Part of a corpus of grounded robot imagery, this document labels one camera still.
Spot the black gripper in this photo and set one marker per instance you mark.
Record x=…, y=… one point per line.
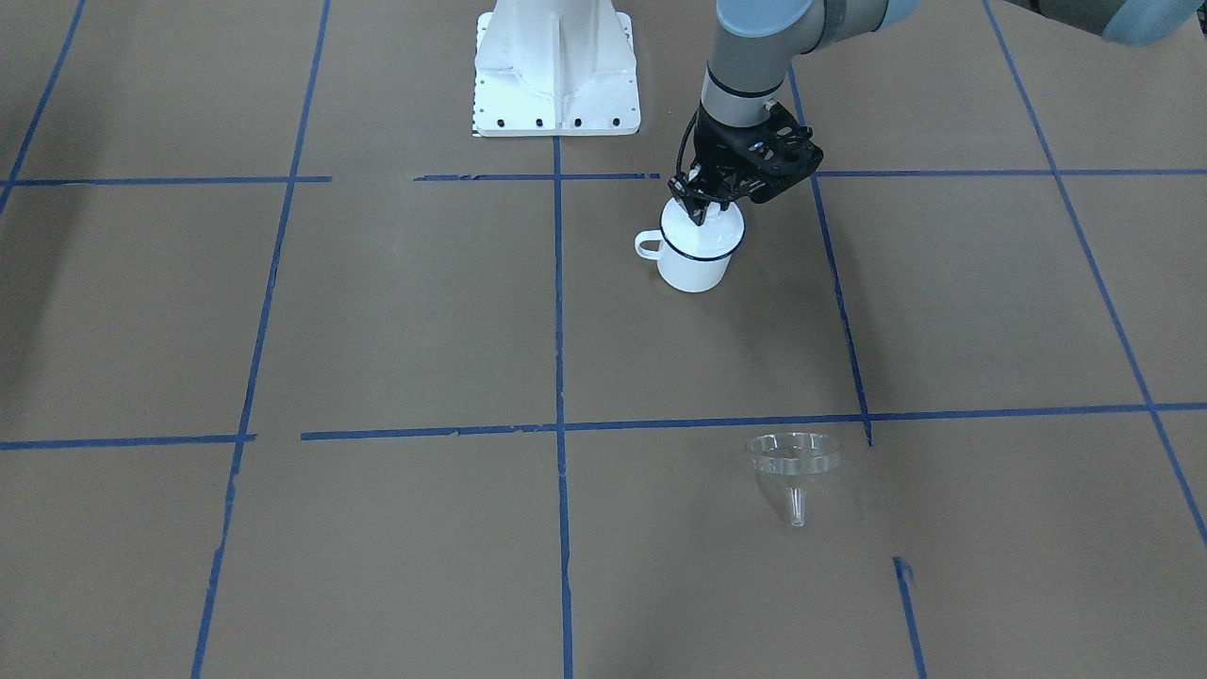
x=714, y=149

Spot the white mug lid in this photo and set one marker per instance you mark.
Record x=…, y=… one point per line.
x=721, y=235

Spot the white enamel mug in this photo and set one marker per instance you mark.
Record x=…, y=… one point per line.
x=680, y=273

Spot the clear glass funnel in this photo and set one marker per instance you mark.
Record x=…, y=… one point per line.
x=786, y=465

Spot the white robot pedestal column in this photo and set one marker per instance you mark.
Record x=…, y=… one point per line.
x=554, y=68

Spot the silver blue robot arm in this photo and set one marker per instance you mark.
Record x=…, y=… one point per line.
x=755, y=42

